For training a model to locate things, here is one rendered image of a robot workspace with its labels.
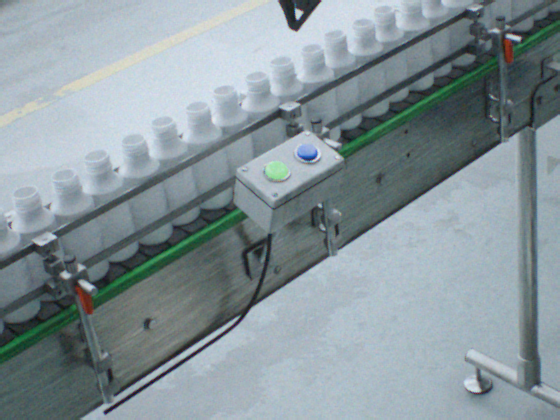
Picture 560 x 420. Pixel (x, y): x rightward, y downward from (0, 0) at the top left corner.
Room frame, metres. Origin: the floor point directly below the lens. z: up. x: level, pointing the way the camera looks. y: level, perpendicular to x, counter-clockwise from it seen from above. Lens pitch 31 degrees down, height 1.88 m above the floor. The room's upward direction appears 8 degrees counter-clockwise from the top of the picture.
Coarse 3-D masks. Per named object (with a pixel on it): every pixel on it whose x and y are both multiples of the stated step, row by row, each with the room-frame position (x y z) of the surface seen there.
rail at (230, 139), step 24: (552, 0) 2.00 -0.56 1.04; (360, 72) 1.66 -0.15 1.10; (312, 96) 1.59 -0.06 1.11; (384, 96) 1.69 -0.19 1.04; (264, 120) 1.53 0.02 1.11; (336, 120) 1.62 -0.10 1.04; (216, 144) 1.47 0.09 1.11; (168, 168) 1.42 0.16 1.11; (216, 192) 1.46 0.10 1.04; (96, 216) 1.33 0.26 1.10; (168, 216) 1.40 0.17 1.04; (0, 264) 1.23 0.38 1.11; (0, 312) 1.22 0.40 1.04
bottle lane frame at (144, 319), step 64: (512, 64) 1.89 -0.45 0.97; (384, 128) 1.67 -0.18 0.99; (448, 128) 1.77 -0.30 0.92; (384, 192) 1.66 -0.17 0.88; (192, 256) 1.40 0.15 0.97; (320, 256) 1.55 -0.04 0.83; (64, 320) 1.26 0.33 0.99; (128, 320) 1.32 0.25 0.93; (192, 320) 1.39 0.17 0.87; (0, 384) 1.18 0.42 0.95; (64, 384) 1.24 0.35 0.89; (128, 384) 1.30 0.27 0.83
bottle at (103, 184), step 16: (96, 160) 1.41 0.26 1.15; (96, 176) 1.37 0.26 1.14; (112, 176) 1.38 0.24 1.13; (96, 192) 1.36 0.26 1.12; (112, 192) 1.37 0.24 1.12; (128, 208) 1.38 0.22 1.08; (112, 224) 1.36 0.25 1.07; (128, 224) 1.37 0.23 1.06; (112, 240) 1.36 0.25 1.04; (112, 256) 1.36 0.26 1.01; (128, 256) 1.37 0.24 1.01
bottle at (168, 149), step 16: (160, 128) 1.45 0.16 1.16; (176, 128) 1.47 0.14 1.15; (160, 144) 1.45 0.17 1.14; (176, 144) 1.45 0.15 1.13; (160, 160) 1.44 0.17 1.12; (176, 160) 1.44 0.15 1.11; (176, 176) 1.44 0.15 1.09; (192, 176) 1.46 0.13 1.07; (176, 192) 1.44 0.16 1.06; (192, 192) 1.45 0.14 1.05; (176, 224) 1.44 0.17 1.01
